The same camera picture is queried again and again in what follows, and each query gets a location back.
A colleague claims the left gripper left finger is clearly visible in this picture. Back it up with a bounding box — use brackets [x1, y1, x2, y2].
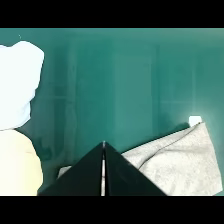
[37, 141, 105, 197]

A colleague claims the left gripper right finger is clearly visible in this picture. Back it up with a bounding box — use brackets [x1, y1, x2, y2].
[104, 141, 167, 197]

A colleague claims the grey shirt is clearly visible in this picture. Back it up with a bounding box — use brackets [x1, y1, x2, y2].
[57, 115, 222, 197]

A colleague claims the cream garment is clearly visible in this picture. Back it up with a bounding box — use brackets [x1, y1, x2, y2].
[0, 128, 45, 197]

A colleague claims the white garment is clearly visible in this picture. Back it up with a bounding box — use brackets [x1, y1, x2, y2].
[0, 40, 46, 132]

